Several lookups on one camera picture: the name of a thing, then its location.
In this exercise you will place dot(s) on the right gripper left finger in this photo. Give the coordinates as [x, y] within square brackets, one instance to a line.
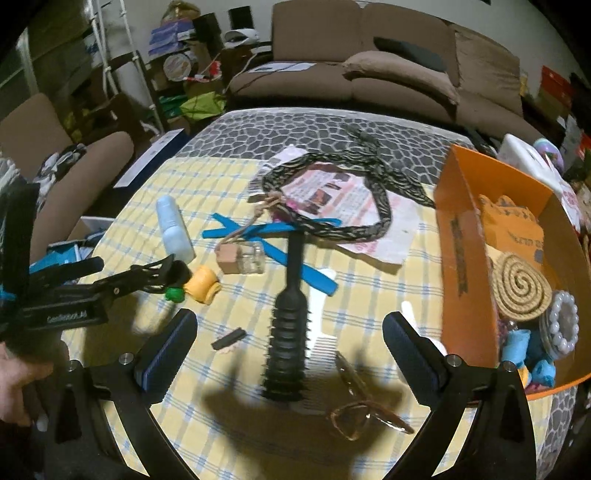
[78, 443]

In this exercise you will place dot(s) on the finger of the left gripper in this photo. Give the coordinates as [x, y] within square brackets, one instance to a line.
[154, 278]
[57, 275]

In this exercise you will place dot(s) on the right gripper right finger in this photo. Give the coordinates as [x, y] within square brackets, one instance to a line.
[500, 443]

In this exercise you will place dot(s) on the wooden spiral hairbrush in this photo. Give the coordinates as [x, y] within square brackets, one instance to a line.
[521, 293]

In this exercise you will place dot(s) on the orange patterned sock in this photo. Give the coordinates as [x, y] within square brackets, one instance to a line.
[512, 228]

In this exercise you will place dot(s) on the person left hand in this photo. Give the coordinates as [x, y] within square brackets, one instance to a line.
[15, 374]

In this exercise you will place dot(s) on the white plastic bottle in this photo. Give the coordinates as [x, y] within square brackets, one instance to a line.
[174, 234]

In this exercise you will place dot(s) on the small glass perfume bottle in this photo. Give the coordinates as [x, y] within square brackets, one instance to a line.
[244, 257]

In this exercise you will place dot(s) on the black hair clip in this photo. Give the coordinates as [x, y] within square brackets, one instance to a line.
[229, 339]

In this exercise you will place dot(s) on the blue hair clip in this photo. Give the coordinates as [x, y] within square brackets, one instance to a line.
[310, 275]

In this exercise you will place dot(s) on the orange cardboard box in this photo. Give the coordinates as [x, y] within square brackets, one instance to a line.
[485, 281]

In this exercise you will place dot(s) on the yellow checked tablecloth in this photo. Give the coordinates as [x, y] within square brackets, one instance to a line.
[213, 412]

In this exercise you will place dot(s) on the brown armchair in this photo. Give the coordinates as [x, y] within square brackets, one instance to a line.
[32, 134]

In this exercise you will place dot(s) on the printed paper packet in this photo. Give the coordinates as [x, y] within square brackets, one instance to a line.
[324, 191]

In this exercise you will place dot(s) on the black vented hairbrush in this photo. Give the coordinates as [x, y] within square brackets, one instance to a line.
[283, 380]

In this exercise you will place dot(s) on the white comb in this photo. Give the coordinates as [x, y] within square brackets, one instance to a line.
[320, 345]

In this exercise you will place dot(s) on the black white patterned headband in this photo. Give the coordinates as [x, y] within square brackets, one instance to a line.
[380, 177]

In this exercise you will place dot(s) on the brown sofa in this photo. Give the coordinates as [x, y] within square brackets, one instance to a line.
[311, 39]

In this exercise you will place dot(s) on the pastel round toy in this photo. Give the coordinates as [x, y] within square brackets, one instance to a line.
[550, 153]

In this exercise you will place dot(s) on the brown cushion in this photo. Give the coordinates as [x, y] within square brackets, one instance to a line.
[393, 68]

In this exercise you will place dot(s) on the black cushion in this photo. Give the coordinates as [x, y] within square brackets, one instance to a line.
[411, 52]

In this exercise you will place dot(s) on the brown frame glasses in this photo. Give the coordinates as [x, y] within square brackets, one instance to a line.
[352, 419]

